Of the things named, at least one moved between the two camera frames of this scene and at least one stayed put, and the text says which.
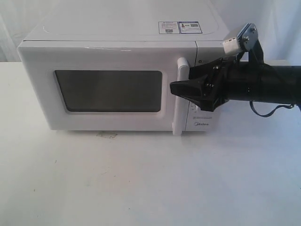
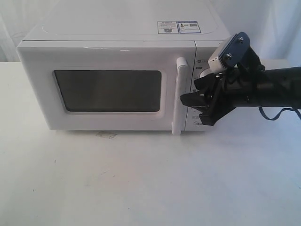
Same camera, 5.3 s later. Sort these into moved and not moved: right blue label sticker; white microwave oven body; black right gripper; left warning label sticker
Moved: black right gripper
Not moved: white microwave oven body; left warning label sticker; right blue label sticker
